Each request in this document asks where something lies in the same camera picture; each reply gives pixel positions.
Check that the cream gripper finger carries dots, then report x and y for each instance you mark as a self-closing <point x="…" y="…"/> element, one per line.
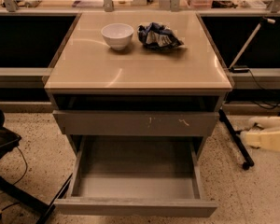
<point x="265" y="122"/>
<point x="264" y="140"/>

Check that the grey drawer cabinet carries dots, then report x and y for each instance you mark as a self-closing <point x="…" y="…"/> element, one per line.
<point x="90" y="76"/>

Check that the open grey bottom drawer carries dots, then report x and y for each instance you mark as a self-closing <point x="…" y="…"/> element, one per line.
<point x="136" y="176"/>

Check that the closed grey upper drawer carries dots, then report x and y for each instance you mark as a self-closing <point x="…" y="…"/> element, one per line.
<point x="136" y="123"/>

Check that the black rolling stand right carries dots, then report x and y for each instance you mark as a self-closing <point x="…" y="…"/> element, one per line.
<point x="248" y="160"/>

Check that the crumpled blue chip bag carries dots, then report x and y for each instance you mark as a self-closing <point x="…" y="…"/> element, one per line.
<point x="158" y="37"/>

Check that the white ceramic bowl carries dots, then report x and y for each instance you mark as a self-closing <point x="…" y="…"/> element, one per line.
<point x="117" y="35"/>

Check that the black chair left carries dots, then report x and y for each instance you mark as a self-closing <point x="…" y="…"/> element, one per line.
<point x="42" y="162"/>

